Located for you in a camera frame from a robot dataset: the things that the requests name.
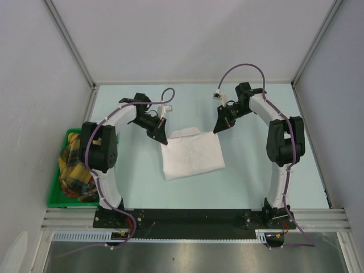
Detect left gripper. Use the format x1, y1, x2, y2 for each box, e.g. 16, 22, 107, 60
130, 114, 167, 145

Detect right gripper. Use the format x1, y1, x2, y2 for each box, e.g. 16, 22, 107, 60
214, 103, 253, 133

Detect white long sleeve shirt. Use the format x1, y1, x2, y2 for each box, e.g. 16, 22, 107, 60
161, 127, 225, 180

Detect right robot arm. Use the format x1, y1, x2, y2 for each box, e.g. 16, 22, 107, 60
213, 82, 305, 229

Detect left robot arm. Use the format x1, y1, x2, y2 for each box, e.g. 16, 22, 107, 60
78, 93, 172, 228

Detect yellow plaid shirt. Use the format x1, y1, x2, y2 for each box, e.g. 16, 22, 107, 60
58, 133, 98, 202

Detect green plastic bin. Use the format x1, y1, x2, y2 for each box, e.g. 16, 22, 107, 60
47, 123, 117, 208

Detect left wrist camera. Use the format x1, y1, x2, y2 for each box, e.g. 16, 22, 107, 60
157, 104, 173, 119

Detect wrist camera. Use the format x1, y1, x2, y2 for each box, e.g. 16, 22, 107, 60
157, 104, 173, 119
213, 92, 227, 107

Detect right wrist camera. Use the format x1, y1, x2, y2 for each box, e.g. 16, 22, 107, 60
213, 92, 227, 107

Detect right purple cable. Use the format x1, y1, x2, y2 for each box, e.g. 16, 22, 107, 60
217, 63, 316, 248

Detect purple cable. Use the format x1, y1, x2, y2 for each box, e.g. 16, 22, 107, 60
55, 87, 176, 258
217, 63, 316, 248

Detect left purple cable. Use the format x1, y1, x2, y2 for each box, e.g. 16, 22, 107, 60
55, 87, 176, 258

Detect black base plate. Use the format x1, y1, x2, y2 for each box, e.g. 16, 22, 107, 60
93, 208, 296, 239

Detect white cable duct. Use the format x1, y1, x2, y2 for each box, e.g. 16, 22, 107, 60
52, 231, 267, 243

